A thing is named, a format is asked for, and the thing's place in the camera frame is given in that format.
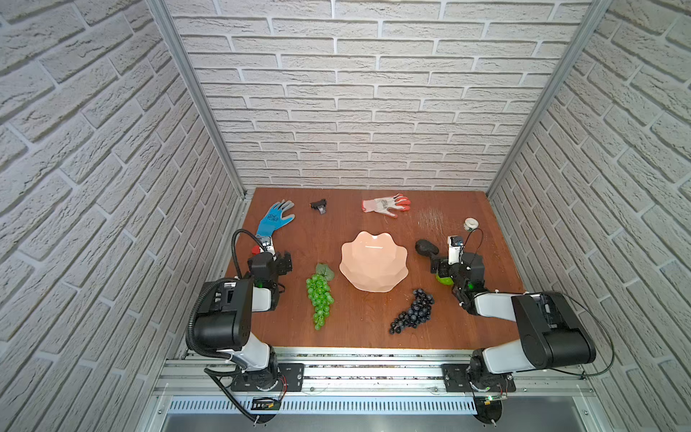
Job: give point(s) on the green custard apple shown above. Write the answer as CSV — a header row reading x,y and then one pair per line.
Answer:
x,y
448,281

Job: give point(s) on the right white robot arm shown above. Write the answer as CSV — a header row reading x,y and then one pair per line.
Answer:
x,y
550,333

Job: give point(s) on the aluminium rail frame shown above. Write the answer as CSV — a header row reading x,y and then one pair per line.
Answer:
x,y
370,381

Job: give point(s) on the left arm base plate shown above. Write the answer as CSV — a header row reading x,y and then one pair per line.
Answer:
x,y
272,379

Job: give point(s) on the black avocado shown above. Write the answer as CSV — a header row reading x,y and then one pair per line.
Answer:
x,y
426,248

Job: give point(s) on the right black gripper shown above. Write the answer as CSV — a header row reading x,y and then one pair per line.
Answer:
x,y
451,268

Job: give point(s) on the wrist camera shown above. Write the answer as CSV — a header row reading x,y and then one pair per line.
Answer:
x,y
455,249
268,244

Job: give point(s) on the small black relay component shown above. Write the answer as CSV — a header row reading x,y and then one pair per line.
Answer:
x,y
320,206

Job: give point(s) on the green grape bunch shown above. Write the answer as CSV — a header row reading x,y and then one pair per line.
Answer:
x,y
319,293

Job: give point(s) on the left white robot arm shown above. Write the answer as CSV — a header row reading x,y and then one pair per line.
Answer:
x,y
221,318

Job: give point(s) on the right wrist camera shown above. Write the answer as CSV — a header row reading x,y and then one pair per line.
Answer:
x,y
455,249

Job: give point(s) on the red white work glove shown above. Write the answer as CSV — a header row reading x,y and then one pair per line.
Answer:
x,y
387,205

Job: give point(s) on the dark purple grape bunch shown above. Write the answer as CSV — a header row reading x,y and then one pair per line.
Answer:
x,y
417,314

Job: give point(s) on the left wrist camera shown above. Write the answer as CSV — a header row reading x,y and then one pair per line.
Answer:
x,y
268,244

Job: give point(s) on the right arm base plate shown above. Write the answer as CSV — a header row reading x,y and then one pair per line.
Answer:
x,y
475,378

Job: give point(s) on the blue work glove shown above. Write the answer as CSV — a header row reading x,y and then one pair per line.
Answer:
x,y
275,219

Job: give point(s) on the white tape roll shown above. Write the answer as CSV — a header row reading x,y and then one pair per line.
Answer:
x,y
471,224

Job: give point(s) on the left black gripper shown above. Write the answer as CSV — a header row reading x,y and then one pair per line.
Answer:
x,y
272,259

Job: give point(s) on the pink wavy fruit bowl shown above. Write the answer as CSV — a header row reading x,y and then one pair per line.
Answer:
x,y
373,263

